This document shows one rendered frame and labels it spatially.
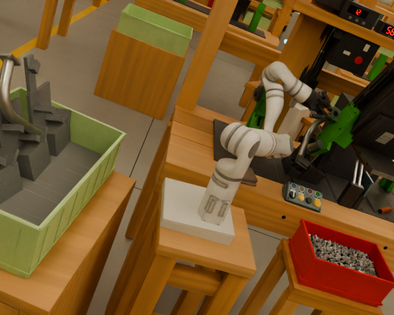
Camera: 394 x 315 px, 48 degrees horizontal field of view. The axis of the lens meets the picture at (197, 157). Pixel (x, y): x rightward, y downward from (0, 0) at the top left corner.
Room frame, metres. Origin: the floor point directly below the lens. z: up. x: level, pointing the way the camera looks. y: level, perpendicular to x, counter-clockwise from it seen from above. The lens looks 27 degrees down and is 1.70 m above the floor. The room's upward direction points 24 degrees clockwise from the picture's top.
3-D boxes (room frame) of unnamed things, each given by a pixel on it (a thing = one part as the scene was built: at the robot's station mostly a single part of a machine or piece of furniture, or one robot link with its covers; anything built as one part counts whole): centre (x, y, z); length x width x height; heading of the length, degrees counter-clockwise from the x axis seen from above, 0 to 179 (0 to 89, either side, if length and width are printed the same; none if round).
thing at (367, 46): (2.08, -0.43, 1.42); 0.17 x 0.12 x 0.15; 100
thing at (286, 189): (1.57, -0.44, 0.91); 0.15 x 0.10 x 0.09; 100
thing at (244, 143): (1.23, -0.11, 1.14); 0.09 x 0.09 x 0.17; 64
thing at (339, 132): (1.82, -0.52, 1.17); 0.13 x 0.12 x 0.20; 100
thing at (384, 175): (1.81, -0.67, 1.11); 0.39 x 0.16 x 0.03; 10
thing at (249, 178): (1.55, -0.20, 0.91); 0.10 x 0.08 x 0.03; 20
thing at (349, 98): (2.05, -0.66, 1.07); 0.30 x 0.18 x 0.34; 100
